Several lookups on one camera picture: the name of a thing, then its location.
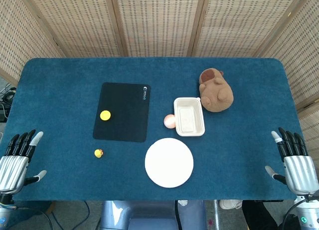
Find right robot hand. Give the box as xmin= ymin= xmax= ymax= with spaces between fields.
xmin=265 ymin=127 xmax=318 ymax=197

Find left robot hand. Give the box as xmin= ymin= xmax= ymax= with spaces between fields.
xmin=0 ymin=129 xmax=47 ymax=196

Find brown plush capybara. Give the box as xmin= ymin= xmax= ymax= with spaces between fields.
xmin=198 ymin=68 xmax=234 ymax=113

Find black electronic devices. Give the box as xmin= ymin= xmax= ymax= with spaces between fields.
xmin=0 ymin=86 xmax=17 ymax=123

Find white sneaker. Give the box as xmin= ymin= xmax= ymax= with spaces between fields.
xmin=219 ymin=199 xmax=243 ymax=211

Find blue table cloth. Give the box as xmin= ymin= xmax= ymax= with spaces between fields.
xmin=0 ymin=57 xmax=308 ymax=202

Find white rectangular food container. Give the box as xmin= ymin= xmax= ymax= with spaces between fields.
xmin=173 ymin=96 xmax=206 ymax=137

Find black mouse pad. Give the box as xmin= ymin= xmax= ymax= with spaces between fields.
xmin=92 ymin=82 xmax=152 ymax=143

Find white round plate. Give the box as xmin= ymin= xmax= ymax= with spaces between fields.
xmin=145 ymin=137 xmax=194 ymax=189

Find pink egg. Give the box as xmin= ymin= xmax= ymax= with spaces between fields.
xmin=163 ymin=114 xmax=177 ymax=128

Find blue-grey robot torso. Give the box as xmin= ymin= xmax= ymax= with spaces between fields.
xmin=99 ymin=200 xmax=208 ymax=230

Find woven folding screen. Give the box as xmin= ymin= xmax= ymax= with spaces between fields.
xmin=0 ymin=0 xmax=319 ymax=141

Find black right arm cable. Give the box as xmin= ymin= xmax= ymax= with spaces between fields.
xmin=283 ymin=199 xmax=307 ymax=230

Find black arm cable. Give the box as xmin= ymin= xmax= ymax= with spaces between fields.
xmin=283 ymin=199 xmax=307 ymax=230
xmin=9 ymin=206 xmax=54 ymax=230

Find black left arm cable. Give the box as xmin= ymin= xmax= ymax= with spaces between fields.
xmin=9 ymin=206 xmax=54 ymax=230

